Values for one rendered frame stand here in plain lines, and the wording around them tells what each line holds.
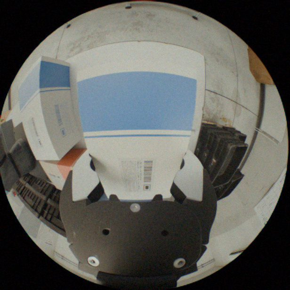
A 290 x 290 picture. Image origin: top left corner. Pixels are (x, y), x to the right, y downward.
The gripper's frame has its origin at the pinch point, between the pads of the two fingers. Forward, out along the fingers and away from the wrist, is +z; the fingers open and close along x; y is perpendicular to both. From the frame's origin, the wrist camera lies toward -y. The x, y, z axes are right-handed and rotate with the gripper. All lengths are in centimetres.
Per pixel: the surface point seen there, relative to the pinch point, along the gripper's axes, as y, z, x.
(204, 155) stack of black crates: 30, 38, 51
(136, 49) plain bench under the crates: -17.1, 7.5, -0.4
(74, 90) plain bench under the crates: -9.9, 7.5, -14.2
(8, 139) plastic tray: -5, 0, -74
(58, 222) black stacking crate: 28.5, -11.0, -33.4
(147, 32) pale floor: -84, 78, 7
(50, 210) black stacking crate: 28.1, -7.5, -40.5
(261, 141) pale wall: 22, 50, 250
